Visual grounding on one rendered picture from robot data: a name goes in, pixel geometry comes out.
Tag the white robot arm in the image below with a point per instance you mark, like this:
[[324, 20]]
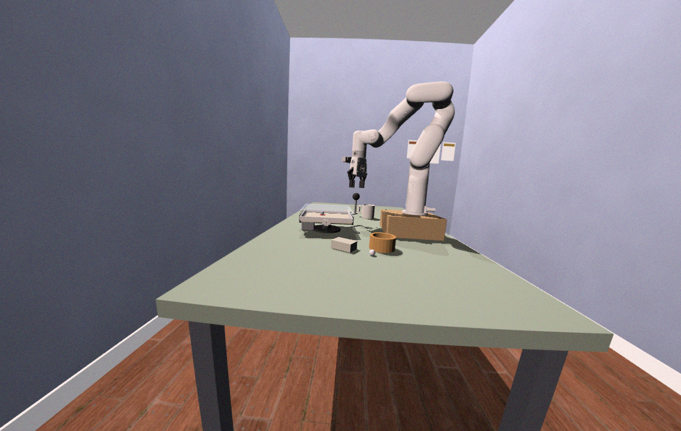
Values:
[[439, 94]]

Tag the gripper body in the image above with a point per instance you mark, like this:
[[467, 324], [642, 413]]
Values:
[[359, 165]]

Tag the white mug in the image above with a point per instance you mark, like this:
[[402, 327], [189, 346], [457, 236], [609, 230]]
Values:
[[367, 211]]

